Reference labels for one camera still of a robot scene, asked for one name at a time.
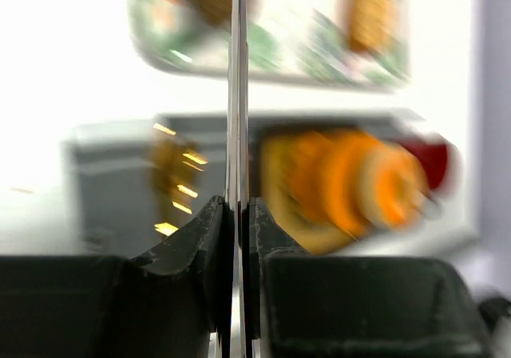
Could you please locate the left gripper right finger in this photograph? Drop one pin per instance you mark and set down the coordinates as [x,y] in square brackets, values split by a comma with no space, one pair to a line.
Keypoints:
[260,236]

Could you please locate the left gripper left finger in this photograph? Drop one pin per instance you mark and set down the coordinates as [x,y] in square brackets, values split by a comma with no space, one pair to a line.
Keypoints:
[202,248]

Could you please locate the round orange bread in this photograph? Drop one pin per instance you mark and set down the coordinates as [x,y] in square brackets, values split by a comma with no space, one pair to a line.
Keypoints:
[323,178]

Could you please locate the metal serving tongs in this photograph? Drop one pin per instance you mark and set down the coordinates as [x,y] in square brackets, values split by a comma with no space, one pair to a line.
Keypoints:
[235,335]

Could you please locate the brown bread slice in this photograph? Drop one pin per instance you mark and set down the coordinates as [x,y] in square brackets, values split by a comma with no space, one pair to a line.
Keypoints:
[369,25]

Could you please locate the square black gold plate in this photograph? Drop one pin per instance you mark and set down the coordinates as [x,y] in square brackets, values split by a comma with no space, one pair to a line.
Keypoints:
[274,164]

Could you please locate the grey placemat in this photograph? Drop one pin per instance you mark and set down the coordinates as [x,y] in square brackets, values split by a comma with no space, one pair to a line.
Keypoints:
[112,168]

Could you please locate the red cup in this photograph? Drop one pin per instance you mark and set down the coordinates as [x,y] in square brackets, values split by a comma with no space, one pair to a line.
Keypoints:
[439,158]

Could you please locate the leaf-pattern serving tray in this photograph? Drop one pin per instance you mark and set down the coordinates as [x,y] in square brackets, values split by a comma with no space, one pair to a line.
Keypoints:
[298,41]

